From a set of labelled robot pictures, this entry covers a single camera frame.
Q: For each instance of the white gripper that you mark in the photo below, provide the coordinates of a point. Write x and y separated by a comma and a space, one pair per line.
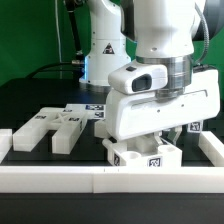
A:
129, 116

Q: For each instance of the white chair seat part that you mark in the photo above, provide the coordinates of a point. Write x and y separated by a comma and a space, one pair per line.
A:
142, 152

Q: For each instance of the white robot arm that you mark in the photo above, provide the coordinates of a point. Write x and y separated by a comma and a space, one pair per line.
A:
142, 56

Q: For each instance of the white chair back part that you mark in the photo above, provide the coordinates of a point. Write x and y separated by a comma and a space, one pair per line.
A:
67, 124

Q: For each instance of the white tagged cube far right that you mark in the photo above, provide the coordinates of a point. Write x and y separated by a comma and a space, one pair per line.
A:
195, 127

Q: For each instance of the white paper tag sheet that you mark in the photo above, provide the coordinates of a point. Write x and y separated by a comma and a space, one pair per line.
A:
94, 111

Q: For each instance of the white front fence wall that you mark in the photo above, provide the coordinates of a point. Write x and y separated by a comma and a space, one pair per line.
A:
47, 179

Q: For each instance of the white left fence wall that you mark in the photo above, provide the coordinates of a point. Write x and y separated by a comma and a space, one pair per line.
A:
5, 142

